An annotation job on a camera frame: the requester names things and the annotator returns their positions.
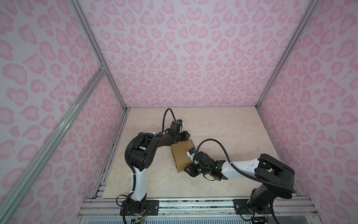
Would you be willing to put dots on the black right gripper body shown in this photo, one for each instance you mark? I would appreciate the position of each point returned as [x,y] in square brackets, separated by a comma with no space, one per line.
[203,170]

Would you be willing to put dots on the back right aluminium post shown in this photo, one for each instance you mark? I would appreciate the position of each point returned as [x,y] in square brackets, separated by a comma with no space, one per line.
[305,19]

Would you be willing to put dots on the back left aluminium post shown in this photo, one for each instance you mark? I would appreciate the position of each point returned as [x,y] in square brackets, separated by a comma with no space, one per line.
[78,11]

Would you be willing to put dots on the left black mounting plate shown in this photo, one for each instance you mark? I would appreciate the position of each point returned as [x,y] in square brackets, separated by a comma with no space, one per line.
[148,207]

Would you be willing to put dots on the aluminium post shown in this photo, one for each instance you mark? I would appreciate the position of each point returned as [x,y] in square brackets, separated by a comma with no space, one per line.
[78,11]
[305,19]

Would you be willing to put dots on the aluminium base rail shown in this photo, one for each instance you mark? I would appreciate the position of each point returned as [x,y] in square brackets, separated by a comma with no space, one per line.
[198,210]

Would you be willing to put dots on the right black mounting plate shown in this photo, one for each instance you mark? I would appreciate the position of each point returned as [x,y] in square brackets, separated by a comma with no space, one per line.
[241,207]

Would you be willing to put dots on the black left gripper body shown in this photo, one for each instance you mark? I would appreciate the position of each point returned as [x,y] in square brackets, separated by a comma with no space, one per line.
[176,136]

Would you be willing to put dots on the black mounting plate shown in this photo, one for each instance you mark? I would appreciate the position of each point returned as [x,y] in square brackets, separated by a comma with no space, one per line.
[148,207]
[241,207]

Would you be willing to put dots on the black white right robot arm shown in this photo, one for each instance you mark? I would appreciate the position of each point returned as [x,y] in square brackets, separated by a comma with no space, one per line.
[276,178]

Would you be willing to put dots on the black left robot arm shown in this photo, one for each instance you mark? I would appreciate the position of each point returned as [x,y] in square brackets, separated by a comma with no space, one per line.
[139,155]

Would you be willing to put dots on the left aluminium frame strut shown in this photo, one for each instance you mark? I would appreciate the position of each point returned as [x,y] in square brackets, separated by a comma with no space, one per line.
[26,181]

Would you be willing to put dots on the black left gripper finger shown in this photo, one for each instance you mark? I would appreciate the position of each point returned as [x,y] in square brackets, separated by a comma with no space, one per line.
[186,133]
[182,138]

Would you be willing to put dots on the brown cardboard box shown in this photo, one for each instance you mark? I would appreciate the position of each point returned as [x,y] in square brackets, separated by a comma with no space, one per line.
[179,151]

